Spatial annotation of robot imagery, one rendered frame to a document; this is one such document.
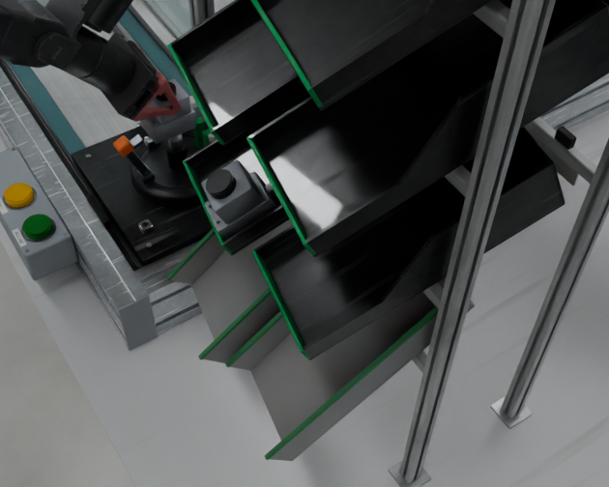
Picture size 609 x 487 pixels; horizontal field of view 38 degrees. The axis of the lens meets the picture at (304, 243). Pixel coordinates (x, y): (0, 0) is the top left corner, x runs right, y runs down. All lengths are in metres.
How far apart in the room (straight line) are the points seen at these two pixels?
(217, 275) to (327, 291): 0.28
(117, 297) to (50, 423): 0.19
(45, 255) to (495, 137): 0.77
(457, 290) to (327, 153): 0.17
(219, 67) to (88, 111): 0.67
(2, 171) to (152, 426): 0.45
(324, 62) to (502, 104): 0.13
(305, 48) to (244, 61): 0.22
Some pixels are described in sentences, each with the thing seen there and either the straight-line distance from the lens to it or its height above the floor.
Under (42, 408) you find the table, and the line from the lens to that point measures 1.24.
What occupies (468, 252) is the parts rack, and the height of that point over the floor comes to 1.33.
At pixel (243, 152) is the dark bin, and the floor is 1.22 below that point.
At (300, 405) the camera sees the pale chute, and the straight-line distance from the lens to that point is 1.01.
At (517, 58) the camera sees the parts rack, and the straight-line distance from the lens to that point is 0.61.
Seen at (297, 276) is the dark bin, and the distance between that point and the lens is 0.88.
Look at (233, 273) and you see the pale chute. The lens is 1.09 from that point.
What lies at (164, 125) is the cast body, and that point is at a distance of 1.19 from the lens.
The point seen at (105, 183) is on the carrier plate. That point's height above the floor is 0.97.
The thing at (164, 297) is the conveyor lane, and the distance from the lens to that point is 1.21.
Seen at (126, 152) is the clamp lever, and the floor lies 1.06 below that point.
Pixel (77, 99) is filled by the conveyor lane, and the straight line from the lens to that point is 1.53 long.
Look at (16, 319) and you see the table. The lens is 1.32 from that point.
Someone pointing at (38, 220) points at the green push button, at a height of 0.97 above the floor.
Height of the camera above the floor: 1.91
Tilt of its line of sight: 51 degrees down
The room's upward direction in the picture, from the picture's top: 2 degrees clockwise
